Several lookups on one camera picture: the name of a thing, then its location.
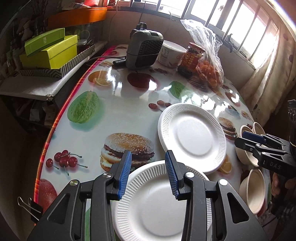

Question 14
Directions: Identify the red label sauce jar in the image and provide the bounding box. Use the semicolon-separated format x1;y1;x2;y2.
177;42;205;78

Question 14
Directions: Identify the zigzag patterned tray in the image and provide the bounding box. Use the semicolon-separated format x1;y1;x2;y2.
20;45;95;79

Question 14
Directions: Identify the white paper plate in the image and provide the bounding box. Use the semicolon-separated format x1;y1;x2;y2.
158;103;226;175
114;160;213;241

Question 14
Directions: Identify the black binder clip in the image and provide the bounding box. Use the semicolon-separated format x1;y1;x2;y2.
17;196;43;224

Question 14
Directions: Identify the fruit print tablecloth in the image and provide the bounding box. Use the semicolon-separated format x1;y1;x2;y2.
33;44;273;241

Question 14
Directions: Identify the patterned curtain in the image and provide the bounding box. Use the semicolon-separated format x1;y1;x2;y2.
239;24;295;126

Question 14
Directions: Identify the orange box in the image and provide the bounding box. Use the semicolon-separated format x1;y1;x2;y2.
48;7;107;30

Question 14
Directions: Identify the white plastic tub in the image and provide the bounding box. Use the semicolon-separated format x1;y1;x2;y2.
157;40;187;69

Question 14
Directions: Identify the grey portable heater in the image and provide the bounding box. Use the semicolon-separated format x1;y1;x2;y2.
112;22;164;70

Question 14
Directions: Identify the lower green box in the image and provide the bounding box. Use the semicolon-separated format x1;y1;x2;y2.
20;35;78;69

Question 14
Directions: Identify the upper green box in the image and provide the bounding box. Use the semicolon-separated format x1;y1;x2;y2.
25;28;65;56

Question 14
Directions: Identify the clear bag of oranges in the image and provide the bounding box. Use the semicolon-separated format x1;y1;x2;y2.
181;19;224;89

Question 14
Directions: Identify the beige paper bowl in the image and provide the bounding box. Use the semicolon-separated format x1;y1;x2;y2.
238;169;265;215
235;125;258;167
252;122;266;135

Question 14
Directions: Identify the person's right hand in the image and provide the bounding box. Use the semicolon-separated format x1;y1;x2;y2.
271;173;296;198

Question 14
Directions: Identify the green box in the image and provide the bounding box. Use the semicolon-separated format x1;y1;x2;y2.
25;28;65;56
20;35;78;69

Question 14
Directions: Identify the grey side table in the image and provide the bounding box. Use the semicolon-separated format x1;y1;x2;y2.
1;41;107;101

